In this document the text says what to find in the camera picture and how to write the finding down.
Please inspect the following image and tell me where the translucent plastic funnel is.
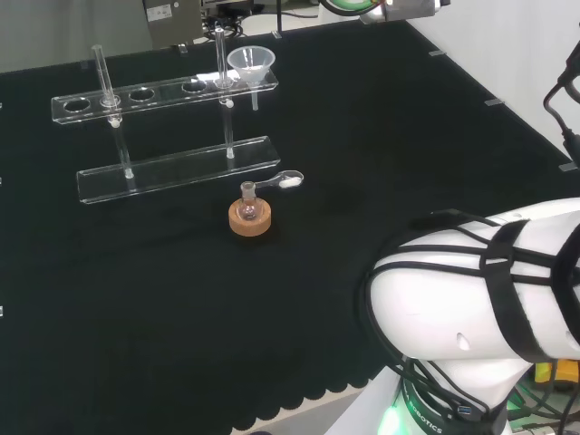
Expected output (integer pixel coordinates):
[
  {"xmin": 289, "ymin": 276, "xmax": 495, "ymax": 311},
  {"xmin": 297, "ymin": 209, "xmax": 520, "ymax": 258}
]
[{"xmin": 227, "ymin": 46, "xmax": 276, "ymax": 112}]

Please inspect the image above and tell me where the glass weighing funnel with powder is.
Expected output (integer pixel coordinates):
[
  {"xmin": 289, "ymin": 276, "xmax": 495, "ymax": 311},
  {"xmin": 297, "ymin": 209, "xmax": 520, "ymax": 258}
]
[{"xmin": 256, "ymin": 169, "xmax": 305, "ymax": 191}]

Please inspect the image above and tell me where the clear acrylic funnel stand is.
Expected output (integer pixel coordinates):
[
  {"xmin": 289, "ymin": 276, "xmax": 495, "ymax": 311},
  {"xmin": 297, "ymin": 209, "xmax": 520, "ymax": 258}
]
[{"xmin": 50, "ymin": 26, "xmax": 281, "ymax": 205}]

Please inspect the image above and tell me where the small glass round-bottom flask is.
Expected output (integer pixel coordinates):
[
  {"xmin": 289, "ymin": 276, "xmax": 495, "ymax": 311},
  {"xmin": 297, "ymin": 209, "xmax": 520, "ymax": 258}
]
[{"xmin": 238, "ymin": 180, "xmax": 260, "ymax": 222}]

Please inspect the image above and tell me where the black bench cloth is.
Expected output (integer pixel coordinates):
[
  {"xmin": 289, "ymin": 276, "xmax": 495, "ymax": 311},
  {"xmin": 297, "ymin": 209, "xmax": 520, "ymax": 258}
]
[{"xmin": 0, "ymin": 20, "xmax": 580, "ymax": 431}]

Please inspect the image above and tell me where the grey metal cabinet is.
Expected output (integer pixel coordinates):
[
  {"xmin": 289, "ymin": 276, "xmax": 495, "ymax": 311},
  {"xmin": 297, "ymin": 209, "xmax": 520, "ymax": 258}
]
[{"xmin": 141, "ymin": 0, "xmax": 206, "ymax": 50}]

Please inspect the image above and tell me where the yellow stop button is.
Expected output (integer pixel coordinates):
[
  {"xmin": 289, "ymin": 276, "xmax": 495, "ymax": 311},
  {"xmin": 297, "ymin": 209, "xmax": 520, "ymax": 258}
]
[{"xmin": 534, "ymin": 357, "xmax": 580, "ymax": 392}]

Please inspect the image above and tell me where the cork ring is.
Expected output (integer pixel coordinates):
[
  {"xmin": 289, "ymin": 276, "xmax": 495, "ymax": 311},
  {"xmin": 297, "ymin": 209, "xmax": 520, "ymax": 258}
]
[{"xmin": 228, "ymin": 198, "xmax": 275, "ymax": 237}]

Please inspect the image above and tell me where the black cable bundle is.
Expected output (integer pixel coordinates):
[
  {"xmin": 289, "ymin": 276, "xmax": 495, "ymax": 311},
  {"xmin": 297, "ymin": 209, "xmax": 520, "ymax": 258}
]
[{"xmin": 202, "ymin": 11, "xmax": 257, "ymax": 41}]

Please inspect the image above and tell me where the black cable with connector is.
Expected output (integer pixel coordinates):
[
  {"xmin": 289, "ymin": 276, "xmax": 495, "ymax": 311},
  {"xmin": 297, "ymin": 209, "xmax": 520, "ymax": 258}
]
[{"xmin": 542, "ymin": 26, "xmax": 580, "ymax": 165}]

